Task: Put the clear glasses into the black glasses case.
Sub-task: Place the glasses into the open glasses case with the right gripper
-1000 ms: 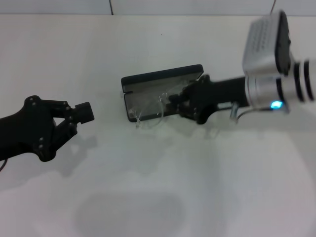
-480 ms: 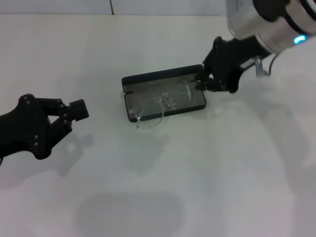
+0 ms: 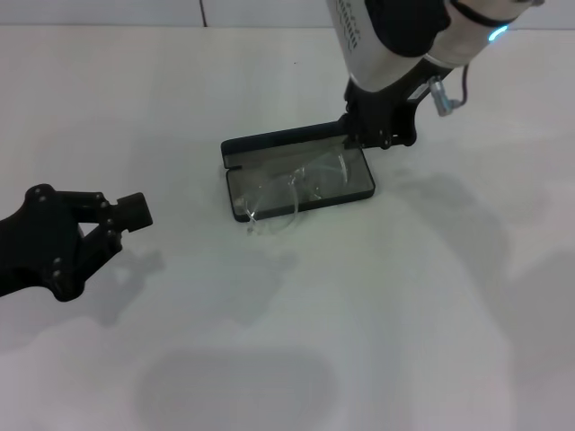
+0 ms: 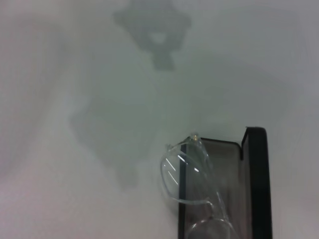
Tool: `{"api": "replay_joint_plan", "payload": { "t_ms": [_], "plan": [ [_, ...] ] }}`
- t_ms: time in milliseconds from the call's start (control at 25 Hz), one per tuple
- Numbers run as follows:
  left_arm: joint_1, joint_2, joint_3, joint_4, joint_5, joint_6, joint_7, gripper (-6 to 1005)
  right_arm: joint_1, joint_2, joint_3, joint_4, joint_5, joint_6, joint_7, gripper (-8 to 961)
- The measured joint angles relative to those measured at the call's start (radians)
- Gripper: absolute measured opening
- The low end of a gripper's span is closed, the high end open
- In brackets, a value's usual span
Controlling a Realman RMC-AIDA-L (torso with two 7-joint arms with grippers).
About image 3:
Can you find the clear white glasses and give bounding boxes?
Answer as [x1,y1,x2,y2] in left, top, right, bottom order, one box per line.
[232,149,352,238]

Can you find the black glasses case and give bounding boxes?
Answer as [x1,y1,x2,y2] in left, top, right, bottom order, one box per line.
[219,119,376,223]

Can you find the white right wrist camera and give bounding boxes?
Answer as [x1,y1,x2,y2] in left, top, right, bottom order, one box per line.
[323,0,453,94]

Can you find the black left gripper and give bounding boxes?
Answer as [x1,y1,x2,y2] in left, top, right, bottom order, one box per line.
[0,182,155,303]

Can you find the right gripper cable with plug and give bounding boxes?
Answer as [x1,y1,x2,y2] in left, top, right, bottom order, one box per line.
[428,61,472,119]

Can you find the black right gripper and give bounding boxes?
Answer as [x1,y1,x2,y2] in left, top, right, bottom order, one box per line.
[338,54,456,151]

